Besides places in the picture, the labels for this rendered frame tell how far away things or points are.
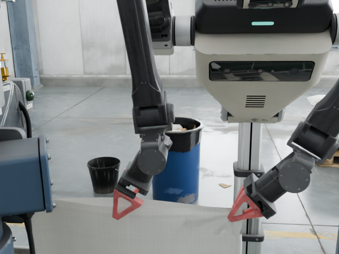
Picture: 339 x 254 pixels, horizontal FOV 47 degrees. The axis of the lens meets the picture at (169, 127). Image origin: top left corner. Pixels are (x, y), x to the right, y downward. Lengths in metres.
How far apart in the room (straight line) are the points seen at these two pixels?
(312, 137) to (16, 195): 0.54
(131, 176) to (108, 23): 8.31
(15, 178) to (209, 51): 0.72
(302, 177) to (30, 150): 0.47
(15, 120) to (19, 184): 0.50
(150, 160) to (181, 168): 2.35
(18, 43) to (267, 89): 8.64
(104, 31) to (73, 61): 1.02
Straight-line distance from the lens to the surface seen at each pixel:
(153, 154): 0.76
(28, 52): 9.54
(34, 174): 0.56
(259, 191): 0.83
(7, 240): 0.64
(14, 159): 0.56
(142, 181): 0.86
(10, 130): 0.66
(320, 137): 0.82
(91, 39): 9.23
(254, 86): 1.23
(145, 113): 0.81
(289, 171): 0.75
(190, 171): 3.16
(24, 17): 9.52
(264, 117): 1.35
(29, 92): 1.10
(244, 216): 0.88
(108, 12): 9.10
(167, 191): 3.20
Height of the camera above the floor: 1.48
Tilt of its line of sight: 15 degrees down
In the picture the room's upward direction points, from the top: 1 degrees counter-clockwise
